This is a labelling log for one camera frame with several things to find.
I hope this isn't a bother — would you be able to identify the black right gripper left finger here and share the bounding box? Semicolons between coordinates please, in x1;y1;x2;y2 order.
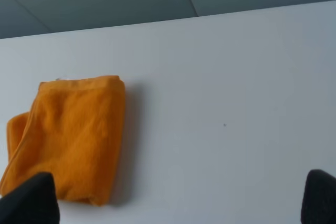
1;172;60;223

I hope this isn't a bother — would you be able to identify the orange terry towel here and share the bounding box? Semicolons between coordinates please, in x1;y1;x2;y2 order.
1;76;125;206

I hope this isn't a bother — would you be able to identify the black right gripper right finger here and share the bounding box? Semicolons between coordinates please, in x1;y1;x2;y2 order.
300;169;335;224

